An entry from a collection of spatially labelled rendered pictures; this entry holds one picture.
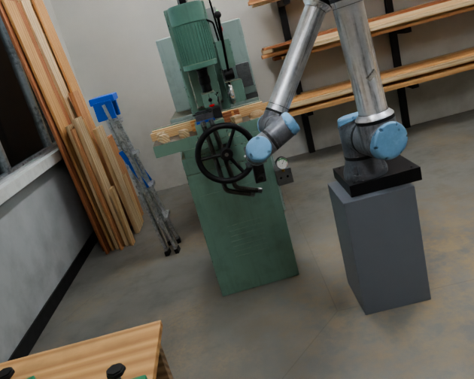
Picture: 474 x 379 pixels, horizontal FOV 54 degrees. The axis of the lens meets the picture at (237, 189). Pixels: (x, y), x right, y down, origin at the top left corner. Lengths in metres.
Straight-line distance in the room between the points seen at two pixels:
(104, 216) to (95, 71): 1.73
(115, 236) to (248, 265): 1.44
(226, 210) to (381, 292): 0.86
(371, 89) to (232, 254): 1.18
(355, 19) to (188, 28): 0.89
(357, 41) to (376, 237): 0.81
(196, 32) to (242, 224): 0.99
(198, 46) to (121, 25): 2.52
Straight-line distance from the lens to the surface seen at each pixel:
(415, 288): 2.26
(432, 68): 4.70
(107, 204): 3.72
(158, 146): 2.35
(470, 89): 5.43
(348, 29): 1.81
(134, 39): 4.83
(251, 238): 2.51
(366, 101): 1.85
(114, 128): 3.15
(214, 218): 2.45
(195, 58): 2.39
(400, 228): 2.11
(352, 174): 2.06
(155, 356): 1.42
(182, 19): 2.39
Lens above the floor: 1.30
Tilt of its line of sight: 17 degrees down
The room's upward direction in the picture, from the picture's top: 15 degrees counter-clockwise
